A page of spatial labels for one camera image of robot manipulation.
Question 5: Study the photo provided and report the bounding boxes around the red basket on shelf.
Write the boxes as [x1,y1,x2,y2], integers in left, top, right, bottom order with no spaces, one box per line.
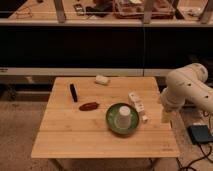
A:
[113,0,175,19]

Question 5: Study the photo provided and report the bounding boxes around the black cable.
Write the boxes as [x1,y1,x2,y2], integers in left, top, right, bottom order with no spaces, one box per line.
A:
[175,109,213,171]

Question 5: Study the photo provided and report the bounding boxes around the black power box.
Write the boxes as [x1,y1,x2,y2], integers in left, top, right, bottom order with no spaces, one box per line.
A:
[187,125,213,144]

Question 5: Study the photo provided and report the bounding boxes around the glasses on shelf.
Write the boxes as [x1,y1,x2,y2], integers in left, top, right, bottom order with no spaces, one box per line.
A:
[15,7,33,19]

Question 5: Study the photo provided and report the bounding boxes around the small white cube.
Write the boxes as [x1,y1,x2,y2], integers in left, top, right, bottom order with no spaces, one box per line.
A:
[142,115,148,122]

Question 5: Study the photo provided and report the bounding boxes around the green bowl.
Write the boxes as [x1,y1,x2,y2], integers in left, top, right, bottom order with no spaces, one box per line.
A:
[106,103,139,135]

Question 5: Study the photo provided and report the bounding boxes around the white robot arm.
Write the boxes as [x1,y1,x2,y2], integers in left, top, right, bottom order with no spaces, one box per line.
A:
[159,63,213,123]

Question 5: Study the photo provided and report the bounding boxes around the brown sausage-shaped object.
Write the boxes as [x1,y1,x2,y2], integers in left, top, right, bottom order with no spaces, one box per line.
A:
[79,102,99,111]

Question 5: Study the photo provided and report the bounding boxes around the white ceramic cup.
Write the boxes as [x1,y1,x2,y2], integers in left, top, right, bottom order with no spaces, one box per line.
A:
[115,106,131,129]

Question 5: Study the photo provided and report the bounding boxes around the white carton box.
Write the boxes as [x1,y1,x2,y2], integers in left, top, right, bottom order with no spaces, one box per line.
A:
[128,92,144,113]

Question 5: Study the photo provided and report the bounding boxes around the metal shelf frame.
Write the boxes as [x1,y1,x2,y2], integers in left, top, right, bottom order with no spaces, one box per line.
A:
[0,0,213,27]

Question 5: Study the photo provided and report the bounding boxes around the wooden table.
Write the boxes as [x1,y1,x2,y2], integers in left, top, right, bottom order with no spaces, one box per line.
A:
[31,77,179,159]

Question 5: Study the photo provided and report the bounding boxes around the black remote on shelf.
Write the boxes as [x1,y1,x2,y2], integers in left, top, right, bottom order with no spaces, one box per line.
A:
[73,4,85,16]

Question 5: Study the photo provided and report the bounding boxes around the white crumpled cloth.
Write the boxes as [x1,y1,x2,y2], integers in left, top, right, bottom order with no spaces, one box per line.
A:
[95,75,110,85]

